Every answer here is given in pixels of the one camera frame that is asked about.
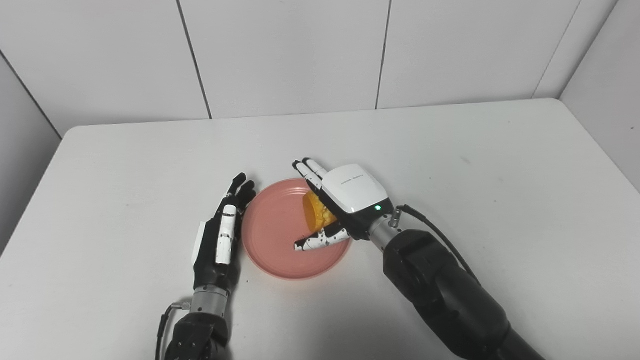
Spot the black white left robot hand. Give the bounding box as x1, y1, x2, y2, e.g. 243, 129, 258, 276
191, 173, 257, 293

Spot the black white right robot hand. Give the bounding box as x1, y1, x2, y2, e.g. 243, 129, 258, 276
292, 158, 392, 252

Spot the orange cream puff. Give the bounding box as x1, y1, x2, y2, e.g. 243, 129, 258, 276
302, 190, 338, 233

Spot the pink round plate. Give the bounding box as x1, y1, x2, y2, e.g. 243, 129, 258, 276
241, 178, 353, 280

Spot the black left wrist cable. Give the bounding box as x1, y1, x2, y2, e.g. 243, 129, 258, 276
155, 301, 192, 360

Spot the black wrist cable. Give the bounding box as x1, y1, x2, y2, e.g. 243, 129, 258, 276
155, 301, 192, 360
390, 204, 481, 286

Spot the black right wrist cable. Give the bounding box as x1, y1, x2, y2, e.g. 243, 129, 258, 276
390, 204, 481, 286

